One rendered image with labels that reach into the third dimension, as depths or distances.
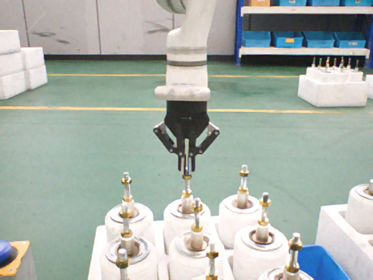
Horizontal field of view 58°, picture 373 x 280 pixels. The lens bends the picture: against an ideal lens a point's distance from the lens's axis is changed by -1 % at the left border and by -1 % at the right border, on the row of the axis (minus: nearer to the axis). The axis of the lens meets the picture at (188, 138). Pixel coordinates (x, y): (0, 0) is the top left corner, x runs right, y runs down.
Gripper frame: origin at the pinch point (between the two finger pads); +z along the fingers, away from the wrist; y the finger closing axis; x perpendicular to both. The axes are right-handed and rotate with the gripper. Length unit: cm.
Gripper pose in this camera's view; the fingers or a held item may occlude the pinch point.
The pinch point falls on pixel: (186, 164)
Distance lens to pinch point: 66.5
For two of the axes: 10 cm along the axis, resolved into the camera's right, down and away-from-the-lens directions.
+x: -1.1, 3.3, -9.4
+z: 0.0, 9.4, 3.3
